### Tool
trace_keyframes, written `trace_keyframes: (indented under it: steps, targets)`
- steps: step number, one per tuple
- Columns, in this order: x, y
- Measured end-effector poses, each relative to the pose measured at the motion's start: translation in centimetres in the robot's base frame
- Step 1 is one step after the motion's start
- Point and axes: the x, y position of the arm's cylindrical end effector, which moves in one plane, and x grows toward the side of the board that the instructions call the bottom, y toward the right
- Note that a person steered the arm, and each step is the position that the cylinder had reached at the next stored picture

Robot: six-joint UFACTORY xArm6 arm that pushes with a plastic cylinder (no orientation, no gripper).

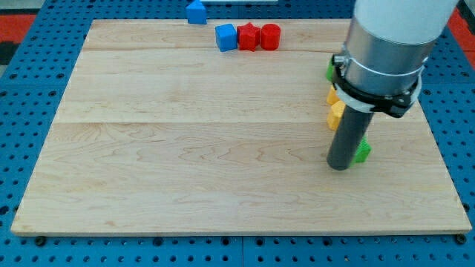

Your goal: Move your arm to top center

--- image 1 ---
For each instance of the blue cube block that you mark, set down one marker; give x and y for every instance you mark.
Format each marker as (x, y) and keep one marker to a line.
(226, 37)

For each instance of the green block upper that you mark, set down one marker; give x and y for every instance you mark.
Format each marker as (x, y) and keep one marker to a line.
(329, 72)

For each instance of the green block lower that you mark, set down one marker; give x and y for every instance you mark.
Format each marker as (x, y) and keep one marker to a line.
(363, 151)

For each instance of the yellow block upper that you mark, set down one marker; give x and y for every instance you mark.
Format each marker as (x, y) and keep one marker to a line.
(332, 96)

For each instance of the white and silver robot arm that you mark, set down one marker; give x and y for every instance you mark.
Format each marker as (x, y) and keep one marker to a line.
(379, 68)

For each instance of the red cylinder block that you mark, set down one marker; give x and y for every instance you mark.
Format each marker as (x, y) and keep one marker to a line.
(270, 36)

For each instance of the blue triangular block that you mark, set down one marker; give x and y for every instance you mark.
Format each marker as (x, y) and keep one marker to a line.
(196, 13)

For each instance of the yellow block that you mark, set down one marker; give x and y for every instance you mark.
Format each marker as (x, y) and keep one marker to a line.
(332, 96)
(335, 114)

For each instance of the yellow block lower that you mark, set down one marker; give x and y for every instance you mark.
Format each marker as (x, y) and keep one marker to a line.
(335, 114)

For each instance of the red star block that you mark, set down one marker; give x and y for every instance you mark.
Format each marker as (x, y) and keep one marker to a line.
(248, 36)

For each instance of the green block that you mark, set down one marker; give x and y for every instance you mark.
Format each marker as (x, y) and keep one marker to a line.
(329, 72)
(363, 151)

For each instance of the light wooden board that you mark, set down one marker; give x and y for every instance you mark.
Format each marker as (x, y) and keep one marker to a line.
(158, 133)

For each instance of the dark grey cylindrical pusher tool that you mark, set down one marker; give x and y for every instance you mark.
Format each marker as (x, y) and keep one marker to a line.
(353, 126)

